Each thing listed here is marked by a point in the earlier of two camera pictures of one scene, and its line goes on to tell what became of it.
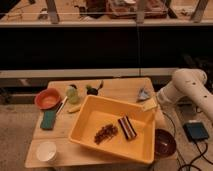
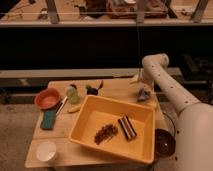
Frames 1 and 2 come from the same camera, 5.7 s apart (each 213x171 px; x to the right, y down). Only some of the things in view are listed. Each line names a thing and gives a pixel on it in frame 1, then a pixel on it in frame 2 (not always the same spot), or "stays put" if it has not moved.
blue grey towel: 142,94 stays put
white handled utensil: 65,99 stays put
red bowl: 48,98 stays put
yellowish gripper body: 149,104 → 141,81
